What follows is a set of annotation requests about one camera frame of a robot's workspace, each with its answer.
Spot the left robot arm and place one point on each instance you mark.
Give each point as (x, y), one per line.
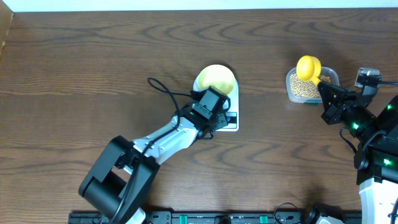
(118, 183)

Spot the pale yellow bowl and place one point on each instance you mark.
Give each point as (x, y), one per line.
(217, 76)

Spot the white digital kitchen scale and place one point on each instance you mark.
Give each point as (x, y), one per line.
(231, 119)

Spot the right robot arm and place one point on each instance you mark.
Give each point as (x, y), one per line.
(375, 157)

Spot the yellow measuring scoop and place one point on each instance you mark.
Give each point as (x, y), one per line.
(308, 69)

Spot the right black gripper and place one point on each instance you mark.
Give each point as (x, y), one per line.
(331, 114)

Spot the clear plastic container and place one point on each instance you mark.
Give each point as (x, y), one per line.
(327, 75)

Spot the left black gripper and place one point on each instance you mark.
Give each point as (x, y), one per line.
(221, 122)

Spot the soybeans in container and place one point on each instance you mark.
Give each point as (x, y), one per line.
(303, 89)

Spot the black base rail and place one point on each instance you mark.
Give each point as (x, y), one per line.
(286, 213)

